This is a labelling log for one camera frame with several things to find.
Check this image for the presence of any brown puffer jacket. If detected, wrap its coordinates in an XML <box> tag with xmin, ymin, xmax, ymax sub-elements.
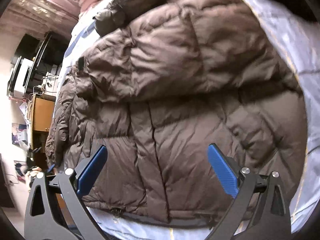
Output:
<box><xmin>45</xmin><ymin>0</ymin><xmax>308</xmax><ymax>228</ymax></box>

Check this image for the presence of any wooden bedside cabinet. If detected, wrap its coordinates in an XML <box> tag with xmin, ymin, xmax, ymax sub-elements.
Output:
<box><xmin>27</xmin><ymin>93</ymin><xmax>55</xmax><ymax>150</ymax></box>

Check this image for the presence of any white printer box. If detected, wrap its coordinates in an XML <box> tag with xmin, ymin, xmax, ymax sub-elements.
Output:
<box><xmin>7</xmin><ymin>56</ymin><xmax>34</xmax><ymax>99</ymax></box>

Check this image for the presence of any black monitor screen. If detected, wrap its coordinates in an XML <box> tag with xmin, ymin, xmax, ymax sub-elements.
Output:
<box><xmin>23</xmin><ymin>31</ymin><xmax>68</xmax><ymax>96</ymax></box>

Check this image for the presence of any light blue plaid bedsheet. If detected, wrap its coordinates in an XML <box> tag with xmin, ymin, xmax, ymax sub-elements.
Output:
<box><xmin>59</xmin><ymin>0</ymin><xmax>319</xmax><ymax>239</ymax></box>

